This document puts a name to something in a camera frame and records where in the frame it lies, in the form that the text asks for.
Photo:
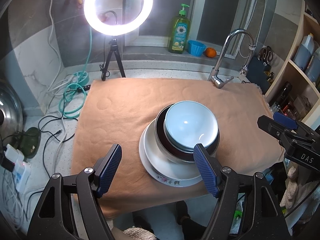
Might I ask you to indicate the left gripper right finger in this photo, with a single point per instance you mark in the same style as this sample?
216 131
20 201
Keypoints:
210 170

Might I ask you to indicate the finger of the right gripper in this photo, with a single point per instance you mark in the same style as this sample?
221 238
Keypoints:
273 128
285 121

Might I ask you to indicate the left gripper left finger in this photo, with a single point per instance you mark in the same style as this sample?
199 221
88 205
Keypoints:
105 169

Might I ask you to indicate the red steel small bowl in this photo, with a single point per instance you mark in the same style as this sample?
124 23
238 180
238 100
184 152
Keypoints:
175 151

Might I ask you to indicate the grey leaf pattern plate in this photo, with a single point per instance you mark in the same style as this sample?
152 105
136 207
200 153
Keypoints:
159 161

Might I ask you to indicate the pink floral white plate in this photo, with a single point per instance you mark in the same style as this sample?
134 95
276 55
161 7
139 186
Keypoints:
158 176

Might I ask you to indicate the light blue ceramic bowl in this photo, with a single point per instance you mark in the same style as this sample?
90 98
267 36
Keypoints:
188 123

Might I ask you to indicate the right gloved hand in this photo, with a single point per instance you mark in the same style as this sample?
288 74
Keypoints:
290 193

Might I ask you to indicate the wooden shelf unit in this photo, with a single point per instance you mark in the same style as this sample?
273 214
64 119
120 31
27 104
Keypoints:
301 84

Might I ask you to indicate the dark glass bottle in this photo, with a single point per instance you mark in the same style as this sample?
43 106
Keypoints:
282 95

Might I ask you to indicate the dark blue utensil holder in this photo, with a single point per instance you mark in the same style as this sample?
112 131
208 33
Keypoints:
258 73

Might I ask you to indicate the orange towel mat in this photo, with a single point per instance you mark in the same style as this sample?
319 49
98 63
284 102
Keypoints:
117 111

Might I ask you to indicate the large grey jug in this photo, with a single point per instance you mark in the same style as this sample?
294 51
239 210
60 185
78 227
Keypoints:
305 51

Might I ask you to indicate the black scissors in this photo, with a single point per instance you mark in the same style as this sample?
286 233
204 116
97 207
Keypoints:
265 55

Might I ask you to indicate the dark green spoon rest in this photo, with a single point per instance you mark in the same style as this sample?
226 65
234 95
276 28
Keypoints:
30 141

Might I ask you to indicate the white power strip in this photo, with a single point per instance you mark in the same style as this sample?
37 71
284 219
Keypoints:
21 170

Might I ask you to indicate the orange fruit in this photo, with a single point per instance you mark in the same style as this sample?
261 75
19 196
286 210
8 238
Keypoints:
210 53

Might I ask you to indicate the teal round power strip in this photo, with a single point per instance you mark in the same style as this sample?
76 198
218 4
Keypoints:
79 78

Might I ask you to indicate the blue plastic cup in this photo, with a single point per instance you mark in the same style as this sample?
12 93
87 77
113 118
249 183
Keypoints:
196 48

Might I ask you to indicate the glass pot lid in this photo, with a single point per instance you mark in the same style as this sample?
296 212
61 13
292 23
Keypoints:
11 113

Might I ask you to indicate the green dish soap bottle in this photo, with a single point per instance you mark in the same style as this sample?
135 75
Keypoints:
179 31

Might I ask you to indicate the white ring light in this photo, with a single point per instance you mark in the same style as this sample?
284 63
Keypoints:
116 17

